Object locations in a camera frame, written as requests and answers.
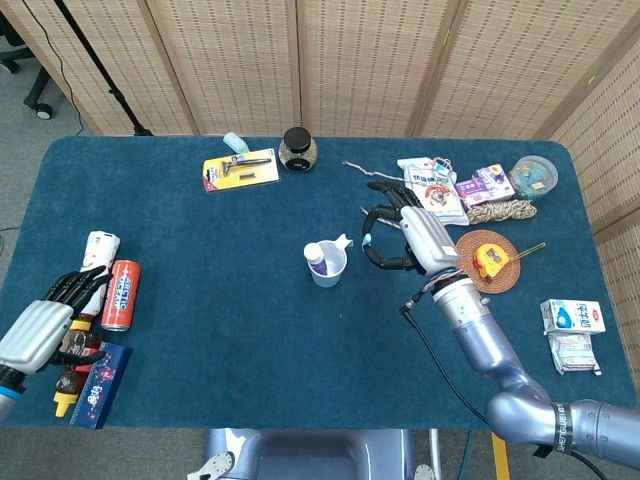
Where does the brown woven coaster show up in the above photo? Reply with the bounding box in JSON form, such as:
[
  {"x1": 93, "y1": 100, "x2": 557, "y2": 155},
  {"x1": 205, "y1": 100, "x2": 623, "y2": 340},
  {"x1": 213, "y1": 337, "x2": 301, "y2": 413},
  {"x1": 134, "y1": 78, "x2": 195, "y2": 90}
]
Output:
[{"x1": 455, "y1": 229, "x2": 522, "y2": 295}]

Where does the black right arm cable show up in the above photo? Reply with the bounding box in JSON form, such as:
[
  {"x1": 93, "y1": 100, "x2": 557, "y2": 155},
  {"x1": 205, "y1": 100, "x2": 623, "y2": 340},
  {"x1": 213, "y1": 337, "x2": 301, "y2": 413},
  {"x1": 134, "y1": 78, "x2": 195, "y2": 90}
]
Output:
[{"x1": 399, "y1": 292, "x2": 611, "y2": 480}]

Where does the purple toothpaste tube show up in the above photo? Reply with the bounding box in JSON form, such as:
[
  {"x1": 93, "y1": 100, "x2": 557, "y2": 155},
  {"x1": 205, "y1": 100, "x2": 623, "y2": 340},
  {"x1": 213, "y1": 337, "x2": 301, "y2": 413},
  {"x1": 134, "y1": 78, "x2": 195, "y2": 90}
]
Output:
[{"x1": 303, "y1": 241, "x2": 334, "y2": 277}]

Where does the braided beige rope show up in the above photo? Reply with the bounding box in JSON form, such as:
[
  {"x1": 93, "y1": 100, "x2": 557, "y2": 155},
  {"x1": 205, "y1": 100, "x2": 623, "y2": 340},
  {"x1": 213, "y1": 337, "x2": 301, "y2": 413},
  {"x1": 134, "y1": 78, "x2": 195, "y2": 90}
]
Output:
[{"x1": 342, "y1": 159, "x2": 539, "y2": 234}]

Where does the dark sauce bottle yellow cap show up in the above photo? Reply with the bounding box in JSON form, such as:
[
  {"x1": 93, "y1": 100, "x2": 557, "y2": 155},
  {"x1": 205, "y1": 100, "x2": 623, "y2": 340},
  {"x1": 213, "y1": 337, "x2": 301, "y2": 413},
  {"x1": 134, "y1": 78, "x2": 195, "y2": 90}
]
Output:
[{"x1": 53, "y1": 329, "x2": 104, "y2": 419}]

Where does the yellow tape measure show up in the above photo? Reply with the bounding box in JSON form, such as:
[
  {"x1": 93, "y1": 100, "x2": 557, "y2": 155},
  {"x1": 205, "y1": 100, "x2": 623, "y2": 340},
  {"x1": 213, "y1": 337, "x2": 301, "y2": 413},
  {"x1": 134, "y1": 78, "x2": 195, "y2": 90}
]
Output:
[{"x1": 472, "y1": 241, "x2": 547, "y2": 280}]

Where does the silver metal table leg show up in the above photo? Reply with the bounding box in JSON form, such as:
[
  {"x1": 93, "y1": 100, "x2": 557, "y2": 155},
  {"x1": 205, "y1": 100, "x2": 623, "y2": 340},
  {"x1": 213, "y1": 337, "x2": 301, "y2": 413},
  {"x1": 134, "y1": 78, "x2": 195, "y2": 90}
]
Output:
[{"x1": 428, "y1": 428, "x2": 444, "y2": 480}]

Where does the black office chair base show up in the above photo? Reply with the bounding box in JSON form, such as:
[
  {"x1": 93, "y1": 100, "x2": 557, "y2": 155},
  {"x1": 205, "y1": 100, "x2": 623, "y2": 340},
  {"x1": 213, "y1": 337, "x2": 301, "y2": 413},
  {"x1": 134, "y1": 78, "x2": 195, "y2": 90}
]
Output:
[{"x1": 0, "y1": 22, "x2": 54, "y2": 120}]

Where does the blue table cloth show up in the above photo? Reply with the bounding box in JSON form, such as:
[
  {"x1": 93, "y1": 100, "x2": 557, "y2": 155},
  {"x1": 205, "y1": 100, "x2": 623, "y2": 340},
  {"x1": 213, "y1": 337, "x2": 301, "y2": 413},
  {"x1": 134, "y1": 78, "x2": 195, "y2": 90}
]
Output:
[{"x1": 0, "y1": 135, "x2": 626, "y2": 432}]

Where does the white cup with handle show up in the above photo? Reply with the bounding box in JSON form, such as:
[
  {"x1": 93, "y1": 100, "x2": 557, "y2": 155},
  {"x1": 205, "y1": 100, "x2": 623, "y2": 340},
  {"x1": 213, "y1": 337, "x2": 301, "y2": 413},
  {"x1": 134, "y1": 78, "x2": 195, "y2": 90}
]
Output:
[{"x1": 304, "y1": 233, "x2": 355, "y2": 289}]

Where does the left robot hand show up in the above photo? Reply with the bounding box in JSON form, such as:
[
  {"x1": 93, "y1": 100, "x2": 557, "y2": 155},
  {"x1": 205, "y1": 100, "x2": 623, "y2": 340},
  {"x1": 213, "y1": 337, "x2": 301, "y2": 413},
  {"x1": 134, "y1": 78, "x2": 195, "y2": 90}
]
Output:
[{"x1": 0, "y1": 265, "x2": 114, "y2": 376}]

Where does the glass jar with black lid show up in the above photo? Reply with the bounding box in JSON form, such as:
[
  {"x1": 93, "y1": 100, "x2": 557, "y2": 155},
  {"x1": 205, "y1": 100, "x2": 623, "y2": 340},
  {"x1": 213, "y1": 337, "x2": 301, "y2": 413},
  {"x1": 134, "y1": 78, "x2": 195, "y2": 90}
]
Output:
[{"x1": 277, "y1": 127, "x2": 319, "y2": 173}]

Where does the blue and white milk carton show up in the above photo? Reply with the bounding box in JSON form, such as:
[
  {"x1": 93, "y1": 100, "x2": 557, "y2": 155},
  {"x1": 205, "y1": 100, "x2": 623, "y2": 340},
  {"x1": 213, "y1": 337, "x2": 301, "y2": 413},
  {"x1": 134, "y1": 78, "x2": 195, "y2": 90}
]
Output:
[{"x1": 539, "y1": 298, "x2": 607, "y2": 335}]

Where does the clear round plastic container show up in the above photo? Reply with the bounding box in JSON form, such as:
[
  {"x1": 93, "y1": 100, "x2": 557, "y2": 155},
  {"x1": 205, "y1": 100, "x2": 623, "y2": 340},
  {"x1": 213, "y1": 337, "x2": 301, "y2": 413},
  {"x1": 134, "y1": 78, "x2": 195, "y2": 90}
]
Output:
[{"x1": 508, "y1": 155, "x2": 559, "y2": 202}]

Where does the purple and white small box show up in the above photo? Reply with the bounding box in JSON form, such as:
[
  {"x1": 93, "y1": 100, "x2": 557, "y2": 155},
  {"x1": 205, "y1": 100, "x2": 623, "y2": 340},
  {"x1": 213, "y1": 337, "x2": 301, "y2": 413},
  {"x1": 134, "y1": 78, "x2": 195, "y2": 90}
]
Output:
[{"x1": 454, "y1": 177, "x2": 494, "y2": 210}]

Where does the white printed snack bag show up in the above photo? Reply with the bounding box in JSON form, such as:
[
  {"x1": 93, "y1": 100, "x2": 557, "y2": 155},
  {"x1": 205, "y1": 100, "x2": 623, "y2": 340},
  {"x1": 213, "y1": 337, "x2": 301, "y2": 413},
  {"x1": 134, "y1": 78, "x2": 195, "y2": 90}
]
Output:
[{"x1": 397, "y1": 156, "x2": 470, "y2": 227}]

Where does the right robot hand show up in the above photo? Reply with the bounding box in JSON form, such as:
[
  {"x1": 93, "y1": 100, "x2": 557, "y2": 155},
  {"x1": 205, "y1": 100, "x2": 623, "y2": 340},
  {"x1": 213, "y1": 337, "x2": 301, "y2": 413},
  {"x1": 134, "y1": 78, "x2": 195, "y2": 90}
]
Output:
[{"x1": 360, "y1": 180, "x2": 461, "y2": 277}]

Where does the razor in yellow blister pack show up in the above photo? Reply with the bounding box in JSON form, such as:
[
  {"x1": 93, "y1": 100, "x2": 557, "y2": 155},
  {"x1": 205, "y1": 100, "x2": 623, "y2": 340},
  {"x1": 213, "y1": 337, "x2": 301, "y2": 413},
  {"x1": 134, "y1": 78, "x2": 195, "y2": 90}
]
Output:
[{"x1": 202, "y1": 148, "x2": 281, "y2": 194}]

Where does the small mint green case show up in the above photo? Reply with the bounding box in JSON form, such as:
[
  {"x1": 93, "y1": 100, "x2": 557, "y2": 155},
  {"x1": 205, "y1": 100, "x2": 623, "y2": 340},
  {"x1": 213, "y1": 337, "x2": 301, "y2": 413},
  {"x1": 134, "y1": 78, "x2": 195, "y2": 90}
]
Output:
[{"x1": 222, "y1": 131, "x2": 250, "y2": 153}]

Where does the grey blue robot torso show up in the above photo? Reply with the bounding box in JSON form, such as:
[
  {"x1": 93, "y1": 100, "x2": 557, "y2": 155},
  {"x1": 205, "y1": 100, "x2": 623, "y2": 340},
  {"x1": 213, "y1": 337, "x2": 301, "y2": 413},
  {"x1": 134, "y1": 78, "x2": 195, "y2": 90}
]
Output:
[{"x1": 187, "y1": 427, "x2": 441, "y2": 480}]

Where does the white wrapped packet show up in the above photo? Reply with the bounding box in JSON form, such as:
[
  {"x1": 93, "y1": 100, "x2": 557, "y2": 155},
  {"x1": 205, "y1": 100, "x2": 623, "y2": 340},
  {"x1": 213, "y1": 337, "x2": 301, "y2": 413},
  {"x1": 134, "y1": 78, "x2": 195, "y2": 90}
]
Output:
[{"x1": 547, "y1": 332, "x2": 603, "y2": 376}]

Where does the black tripod stand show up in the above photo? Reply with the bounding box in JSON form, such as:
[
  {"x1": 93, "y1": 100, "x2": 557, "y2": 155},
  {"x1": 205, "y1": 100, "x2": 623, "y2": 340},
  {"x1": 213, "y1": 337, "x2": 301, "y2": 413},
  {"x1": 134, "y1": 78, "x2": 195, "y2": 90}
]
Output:
[{"x1": 52, "y1": 0, "x2": 155, "y2": 137}]

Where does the blue patterned long box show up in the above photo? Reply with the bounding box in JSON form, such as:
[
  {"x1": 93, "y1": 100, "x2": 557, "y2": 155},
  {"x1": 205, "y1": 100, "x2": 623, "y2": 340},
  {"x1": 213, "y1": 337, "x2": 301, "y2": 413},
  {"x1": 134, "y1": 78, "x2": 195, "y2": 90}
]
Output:
[{"x1": 69, "y1": 341, "x2": 134, "y2": 431}]

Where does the orange soda can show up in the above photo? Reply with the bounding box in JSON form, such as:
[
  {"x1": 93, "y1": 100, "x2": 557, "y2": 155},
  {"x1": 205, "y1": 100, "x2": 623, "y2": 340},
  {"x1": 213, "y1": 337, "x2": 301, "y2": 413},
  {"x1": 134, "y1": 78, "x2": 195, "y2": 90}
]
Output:
[{"x1": 100, "y1": 259, "x2": 142, "y2": 332}]

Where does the white box with purple print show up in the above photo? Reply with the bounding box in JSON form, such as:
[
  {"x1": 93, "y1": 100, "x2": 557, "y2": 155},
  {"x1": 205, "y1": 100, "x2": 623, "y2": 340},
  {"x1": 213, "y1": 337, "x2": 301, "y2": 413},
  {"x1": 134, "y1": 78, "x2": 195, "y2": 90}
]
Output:
[{"x1": 474, "y1": 163, "x2": 516, "y2": 201}]

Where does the thin black hanging cable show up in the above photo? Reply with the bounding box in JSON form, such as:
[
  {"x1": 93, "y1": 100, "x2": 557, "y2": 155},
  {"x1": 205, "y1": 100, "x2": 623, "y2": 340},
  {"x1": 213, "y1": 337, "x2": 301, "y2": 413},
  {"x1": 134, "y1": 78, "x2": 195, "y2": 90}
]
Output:
[{"x1": 19, "y1": 0, "x2": 91, "y2": 134}]

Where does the white labelled tea bottle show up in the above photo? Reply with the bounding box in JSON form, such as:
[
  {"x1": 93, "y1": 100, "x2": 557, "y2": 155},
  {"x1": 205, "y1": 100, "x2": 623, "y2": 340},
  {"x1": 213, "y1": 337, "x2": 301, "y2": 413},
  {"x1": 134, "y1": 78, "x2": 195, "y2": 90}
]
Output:
[{"x1": 69, "y1": 230, "x2": 121, "y2": 332}]

